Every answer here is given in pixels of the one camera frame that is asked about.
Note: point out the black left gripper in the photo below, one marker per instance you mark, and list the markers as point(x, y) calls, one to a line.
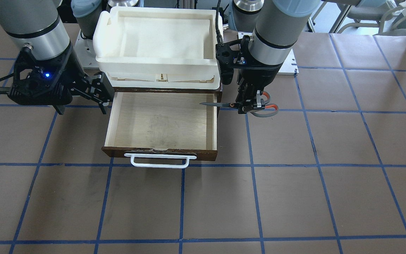
point(259, 76)

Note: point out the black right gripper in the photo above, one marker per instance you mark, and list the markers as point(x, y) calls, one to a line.
point(72, 76)

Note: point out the wooden drawer with white handle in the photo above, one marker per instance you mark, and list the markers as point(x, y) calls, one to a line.
point(163, 126)

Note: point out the grey orange handled scissors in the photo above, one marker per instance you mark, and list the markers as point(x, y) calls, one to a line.
point(259, 106)

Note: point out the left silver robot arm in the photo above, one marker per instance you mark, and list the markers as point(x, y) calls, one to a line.
point(280, 22)

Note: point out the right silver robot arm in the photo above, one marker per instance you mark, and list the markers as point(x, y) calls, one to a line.
point(37, 23)

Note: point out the white foam tray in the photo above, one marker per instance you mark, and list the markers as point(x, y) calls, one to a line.
point(161, 48)

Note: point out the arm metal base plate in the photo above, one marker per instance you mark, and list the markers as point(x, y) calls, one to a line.
point(85, 52)
point(289, 63)

